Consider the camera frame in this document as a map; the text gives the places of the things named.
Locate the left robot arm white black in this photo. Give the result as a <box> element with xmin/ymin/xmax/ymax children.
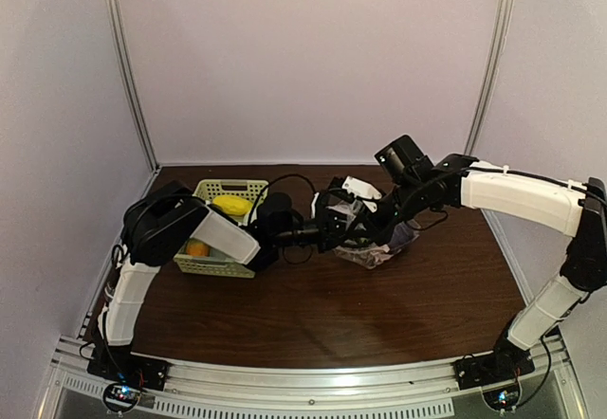
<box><xmin>94</xmin><ymin>182</ymin><xmax>349</xmax><ymax>359</ymax></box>

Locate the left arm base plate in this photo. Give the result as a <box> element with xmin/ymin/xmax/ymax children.
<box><xmin>86</xmin><ymin>352</ymin><xmax>170</xmax><ymax>392</ymax></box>

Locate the green plastic basket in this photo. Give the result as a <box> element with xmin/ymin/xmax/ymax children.
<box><xmin>174</xmin><ymin>179</ymin><xmax>268</xmax><ymax>279</ymax></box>

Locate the aluminium front rail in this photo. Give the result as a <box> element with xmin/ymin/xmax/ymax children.
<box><xmin>33</xmin><ymin>336</ymin><xmax>589</xmax><ymax>418</ymax></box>

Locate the left aluminium frame post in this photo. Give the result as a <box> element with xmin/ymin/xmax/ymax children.
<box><xmin>105</xmin><ymin>0</ymin><xmax>160</xmax><ymax>173</ymax></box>

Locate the purple spotted fake eggplant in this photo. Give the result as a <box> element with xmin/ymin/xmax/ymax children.
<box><xmin>363</xmin><ymin>220</ymin><xmax>421</xmax><ymax>269</ymax></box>

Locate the yellow fake banana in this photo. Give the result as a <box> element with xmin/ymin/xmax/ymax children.
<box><xmin>212</xmin><ymin>194</ymin><xmax>252</xmax><ymax>217</ymax></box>

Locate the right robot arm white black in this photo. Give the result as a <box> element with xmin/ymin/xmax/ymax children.
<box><xmin>341</xmin><ymin>136</ymin><xmax>606</xmax><ymax>367</ymax></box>

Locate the clear zip top bag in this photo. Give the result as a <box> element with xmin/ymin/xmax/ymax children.
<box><xmin>311</xmin><ymin>188</ymin><xmax>413</xmax><ymax>269</ymax></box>

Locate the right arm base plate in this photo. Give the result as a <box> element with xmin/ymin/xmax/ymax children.
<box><xmin>453</xmin><ymin>351</ymin><xmax>535</xmax><ymax>390</ymax></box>

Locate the orange fake fruit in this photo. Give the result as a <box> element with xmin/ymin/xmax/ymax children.
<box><xmin>186</xmin><ymin>239</ymin><xmax>210</xmax><ymax>258</ymax></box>

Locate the aluminium frame post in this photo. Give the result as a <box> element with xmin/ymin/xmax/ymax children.
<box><xmin>105</xmin><ymin>0</ymin><xmax>160</xmax><ymax>173</ymax></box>
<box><xmin>465</xmin><ymin>0</ymin><xmax>515</xmax><ymax>155</ymax></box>

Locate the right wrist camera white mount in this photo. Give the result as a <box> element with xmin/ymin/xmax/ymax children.
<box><xmin>330</xmin><ymin>175</ymin><xmax>382</xmax><ymax>212</ymax></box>

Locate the right aluminium frame post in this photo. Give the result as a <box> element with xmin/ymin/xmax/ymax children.
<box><xmin>465</xmin><ymin>0</ymin><xmax>515</xmax><ymax>155</ymax></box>

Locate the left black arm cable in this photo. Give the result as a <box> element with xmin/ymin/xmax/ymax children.
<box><xmin>241</xmin><ymin>173</ymin><xmax>319</xmax><ymax>266</ymax></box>

